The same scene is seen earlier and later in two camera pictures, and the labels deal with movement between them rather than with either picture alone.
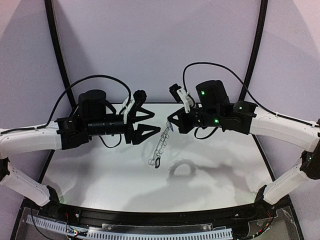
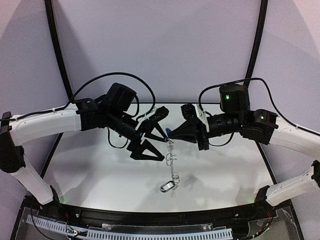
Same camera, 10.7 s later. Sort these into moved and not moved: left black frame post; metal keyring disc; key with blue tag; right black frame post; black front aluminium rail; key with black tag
Moved: key with blue tag; metal keyring disc; key with black tag
Not moved: left black frame post; black front aluminium rail; right black frame post
